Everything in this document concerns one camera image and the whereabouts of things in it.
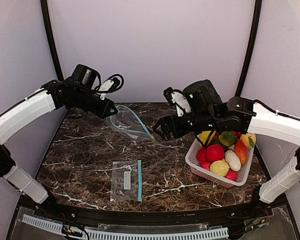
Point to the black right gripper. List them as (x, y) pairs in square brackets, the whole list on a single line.
[(173, 127)]

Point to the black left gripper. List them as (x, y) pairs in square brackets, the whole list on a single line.
[(103, 107)]

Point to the large clear zip bag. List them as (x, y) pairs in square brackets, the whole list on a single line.
[(127, 123)]

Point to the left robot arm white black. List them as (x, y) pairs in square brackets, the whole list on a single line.
[(83, 90)]

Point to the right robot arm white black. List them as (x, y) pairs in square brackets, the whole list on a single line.
[(200, 108)]

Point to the small clear zip bag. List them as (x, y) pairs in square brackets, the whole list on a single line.
[(126, 181)]

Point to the white plastic basket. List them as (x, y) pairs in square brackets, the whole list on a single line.
[(190, 159)]

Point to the red toy fruit left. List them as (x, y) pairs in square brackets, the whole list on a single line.
[(201, 155)]

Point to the red toy fruit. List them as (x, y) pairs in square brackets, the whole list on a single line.
[(201, 155), (232, 175)]

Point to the dark green toy pepper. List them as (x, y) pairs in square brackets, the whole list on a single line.
[(217, 142)]

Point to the red toy apple large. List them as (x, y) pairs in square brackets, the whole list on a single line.
[(215, 152)]

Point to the orange toy carrot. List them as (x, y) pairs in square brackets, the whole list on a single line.
[(241, 151)]

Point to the red toy fruit front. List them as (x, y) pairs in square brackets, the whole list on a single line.
[(232, 175)]

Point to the yellow toy pear with leaf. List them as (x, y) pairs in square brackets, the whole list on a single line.
[(249, 140)]

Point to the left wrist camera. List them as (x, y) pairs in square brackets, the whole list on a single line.
[(111, 85)]

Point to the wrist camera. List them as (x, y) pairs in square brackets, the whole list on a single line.
[(111, 85), (177, 99)]

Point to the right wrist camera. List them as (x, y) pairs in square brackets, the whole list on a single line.
[(177, 99)]

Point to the black front rail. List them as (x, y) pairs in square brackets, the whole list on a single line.
[(229, 216)]

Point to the white slotted cable duct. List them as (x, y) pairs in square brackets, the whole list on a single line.
[(116, 232)]

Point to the black corner frame post left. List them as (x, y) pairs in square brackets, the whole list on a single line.
[(50, 39)]

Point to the black corner frame post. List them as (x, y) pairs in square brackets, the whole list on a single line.
[(50, 39), (250, 47)]

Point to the black corner frame post right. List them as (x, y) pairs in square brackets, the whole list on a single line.
[(250, 47)]

